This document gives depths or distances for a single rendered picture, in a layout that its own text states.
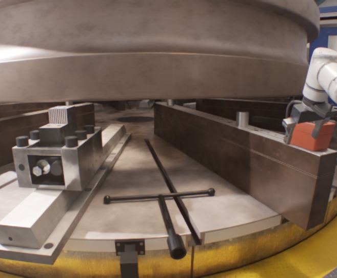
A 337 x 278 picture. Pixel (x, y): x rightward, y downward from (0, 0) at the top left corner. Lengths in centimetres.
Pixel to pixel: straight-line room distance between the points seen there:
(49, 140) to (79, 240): 51
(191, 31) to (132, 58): 46
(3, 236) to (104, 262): 47
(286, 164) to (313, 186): 18
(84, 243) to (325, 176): 112
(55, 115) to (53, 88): 22
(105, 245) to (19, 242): 37
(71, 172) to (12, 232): 38
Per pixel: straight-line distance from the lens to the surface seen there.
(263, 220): 137
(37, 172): 134
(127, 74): 148
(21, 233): 110
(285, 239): 165
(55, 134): 133
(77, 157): 122
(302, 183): 127
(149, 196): 145
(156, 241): 118
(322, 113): 90
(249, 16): 199
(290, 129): 96
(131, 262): 102
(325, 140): 125
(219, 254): 137
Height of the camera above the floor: 99
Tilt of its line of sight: 14 degrees down
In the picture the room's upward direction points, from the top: straight up
